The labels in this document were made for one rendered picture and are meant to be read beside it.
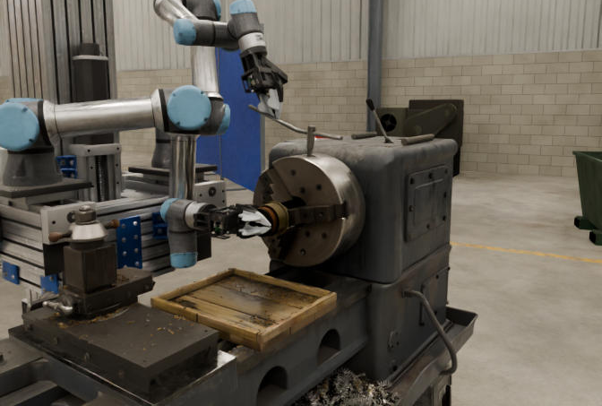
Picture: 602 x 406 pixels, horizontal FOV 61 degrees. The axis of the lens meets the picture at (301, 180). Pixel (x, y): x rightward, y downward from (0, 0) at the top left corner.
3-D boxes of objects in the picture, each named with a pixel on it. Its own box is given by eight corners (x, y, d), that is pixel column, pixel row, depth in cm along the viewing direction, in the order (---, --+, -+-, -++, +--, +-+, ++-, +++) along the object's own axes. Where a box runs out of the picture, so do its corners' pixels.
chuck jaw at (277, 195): (289, 205, 147) (270, 171, 150) (301, 196, 144) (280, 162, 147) (265, 212, 138) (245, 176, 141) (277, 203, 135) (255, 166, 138)
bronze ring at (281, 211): (268, 197, 140) (245, 203, 132) (296, 201, 134) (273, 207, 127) (269, 229, 141) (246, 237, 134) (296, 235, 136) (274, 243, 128)
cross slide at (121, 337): (86, 302, 118) (85, 283, 117) (219, 354, 93) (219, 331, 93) (11, 328, 104) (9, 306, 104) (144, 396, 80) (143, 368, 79)
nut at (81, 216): (89, 219, 102) (88, 202, 101) (100, 221, 100) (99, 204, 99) (70, 223, 99) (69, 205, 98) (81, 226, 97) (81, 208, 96)
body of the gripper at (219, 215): (226, 241, 127) (193, 234, 134) (248, 234, 134) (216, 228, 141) (225, 211, 126) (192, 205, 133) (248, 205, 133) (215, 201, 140)
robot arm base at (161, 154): (142, 166, 181) (141, 138, 180) (176, 162, 193) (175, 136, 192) (170, 169, 172) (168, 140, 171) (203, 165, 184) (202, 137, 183)
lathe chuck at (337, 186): (267, 243, 162) (275, 145, 155) (352, 273, 144) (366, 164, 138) (248, 250, 155) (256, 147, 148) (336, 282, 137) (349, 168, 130)
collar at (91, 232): (93, 230, 105) (92, 216, 105) (116, 236, 101) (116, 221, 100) (55, 238, 99) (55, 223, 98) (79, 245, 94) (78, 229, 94)
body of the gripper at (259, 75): (245, 95, 147) (234, 56, 147) (263, 96, 154) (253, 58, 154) (264, 86, 142) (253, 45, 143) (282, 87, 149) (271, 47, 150)
